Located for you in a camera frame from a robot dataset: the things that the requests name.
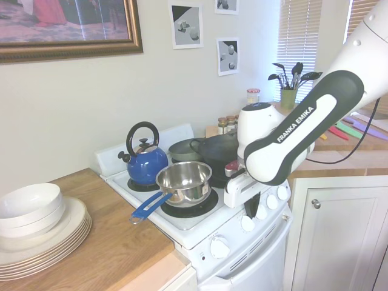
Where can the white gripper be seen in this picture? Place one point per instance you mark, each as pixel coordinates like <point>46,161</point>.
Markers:
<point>235,194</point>

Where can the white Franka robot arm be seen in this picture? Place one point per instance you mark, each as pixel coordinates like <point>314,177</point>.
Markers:
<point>303,136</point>

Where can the white electric stove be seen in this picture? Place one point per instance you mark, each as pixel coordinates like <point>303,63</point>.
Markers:
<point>194,221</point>

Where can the black coil burner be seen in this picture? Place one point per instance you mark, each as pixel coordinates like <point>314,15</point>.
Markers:
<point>136,186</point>
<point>188,211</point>
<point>218,183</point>

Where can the large white oven knob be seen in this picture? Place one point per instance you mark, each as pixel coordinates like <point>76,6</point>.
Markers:
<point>219,248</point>

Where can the white oven door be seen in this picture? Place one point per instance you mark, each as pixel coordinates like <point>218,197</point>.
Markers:
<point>257,266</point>

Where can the silver cabinet knob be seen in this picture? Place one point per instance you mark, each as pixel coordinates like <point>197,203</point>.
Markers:
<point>316,203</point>

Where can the black wok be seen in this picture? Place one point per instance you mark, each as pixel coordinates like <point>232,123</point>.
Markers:
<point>218,148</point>

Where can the white cabinet door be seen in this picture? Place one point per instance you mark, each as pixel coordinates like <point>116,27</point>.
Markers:
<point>342,236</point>

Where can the yellow knife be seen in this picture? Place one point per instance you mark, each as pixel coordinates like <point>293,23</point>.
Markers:
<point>323,136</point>

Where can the glass jar red checkered lid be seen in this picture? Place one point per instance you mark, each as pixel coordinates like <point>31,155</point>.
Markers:
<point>253,97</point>

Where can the red knife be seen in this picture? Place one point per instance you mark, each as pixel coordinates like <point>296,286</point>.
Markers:
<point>338,132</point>

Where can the green utensil holder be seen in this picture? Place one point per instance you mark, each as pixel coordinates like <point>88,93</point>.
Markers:
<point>288,98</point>

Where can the green knife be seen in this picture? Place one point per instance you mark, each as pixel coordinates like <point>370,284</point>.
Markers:
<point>350,128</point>

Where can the black kitchen ladle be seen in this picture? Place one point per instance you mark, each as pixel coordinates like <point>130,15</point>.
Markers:
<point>273,77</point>

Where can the black kitchen spoon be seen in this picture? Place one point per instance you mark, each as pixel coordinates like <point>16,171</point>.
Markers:
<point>278,66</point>

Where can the black slotted spoon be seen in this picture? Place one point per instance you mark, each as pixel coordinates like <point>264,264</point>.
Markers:
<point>312,75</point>

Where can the black kitchen spatula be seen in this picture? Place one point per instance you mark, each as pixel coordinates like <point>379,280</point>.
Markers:
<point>297,69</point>

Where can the purple knife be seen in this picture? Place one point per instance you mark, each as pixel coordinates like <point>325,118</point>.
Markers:
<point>376,127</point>

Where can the medium grey shapes paper print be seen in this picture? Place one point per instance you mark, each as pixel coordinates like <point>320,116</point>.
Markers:
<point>228,57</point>

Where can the gold rimmed white plate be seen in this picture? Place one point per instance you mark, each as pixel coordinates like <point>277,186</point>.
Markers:
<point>60,251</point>
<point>60,248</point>
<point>75,212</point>
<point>60,254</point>
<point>60,257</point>

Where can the large grey shapes paper print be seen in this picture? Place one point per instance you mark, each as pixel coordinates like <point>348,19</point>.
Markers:
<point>186,25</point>

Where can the white ceramic bowl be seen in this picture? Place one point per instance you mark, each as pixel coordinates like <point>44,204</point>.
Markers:
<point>30,200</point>
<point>57,213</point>
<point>56,225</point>

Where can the small cropped paper print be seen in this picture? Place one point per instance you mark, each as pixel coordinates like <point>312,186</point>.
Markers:
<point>226,6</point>

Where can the gold framed painting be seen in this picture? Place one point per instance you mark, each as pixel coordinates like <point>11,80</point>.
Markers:
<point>60,21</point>

